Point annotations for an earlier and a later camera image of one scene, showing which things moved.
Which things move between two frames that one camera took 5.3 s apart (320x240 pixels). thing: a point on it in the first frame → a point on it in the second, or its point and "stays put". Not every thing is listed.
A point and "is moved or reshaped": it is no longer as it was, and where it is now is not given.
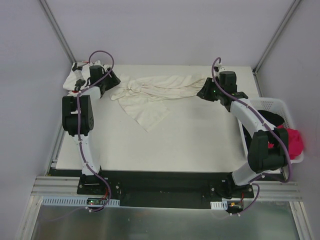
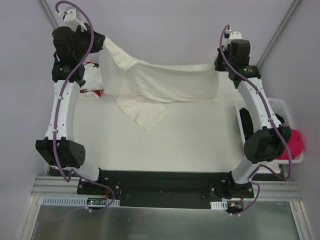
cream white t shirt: (141, 97) is moved or reshaped
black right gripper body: (205, 88) → (219, 63)
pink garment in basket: (295, 142) stays put
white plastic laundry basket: (278, 107) stays put
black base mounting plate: (163, 189) stays put
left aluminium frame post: (55, 26) stays put
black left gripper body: (113, 80) → (96, 39)
